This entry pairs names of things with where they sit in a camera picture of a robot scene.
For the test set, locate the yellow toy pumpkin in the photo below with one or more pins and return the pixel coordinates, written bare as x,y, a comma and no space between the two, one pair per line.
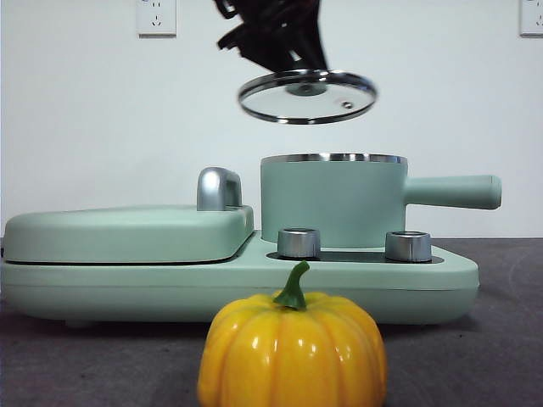
292,356

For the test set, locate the silver control knob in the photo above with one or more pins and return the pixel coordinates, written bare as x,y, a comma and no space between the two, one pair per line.
408,246
299,243

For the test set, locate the white wall socket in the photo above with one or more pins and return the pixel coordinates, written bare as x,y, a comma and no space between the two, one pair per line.
532,17
156,19

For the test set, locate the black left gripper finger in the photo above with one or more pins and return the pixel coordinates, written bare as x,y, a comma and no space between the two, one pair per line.
316,46
271,59

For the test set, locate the mint green breakfast machine base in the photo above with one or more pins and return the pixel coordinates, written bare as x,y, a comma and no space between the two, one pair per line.
169,292

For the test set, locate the glass lid with green knob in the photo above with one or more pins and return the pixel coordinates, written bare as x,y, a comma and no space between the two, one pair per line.
275,102

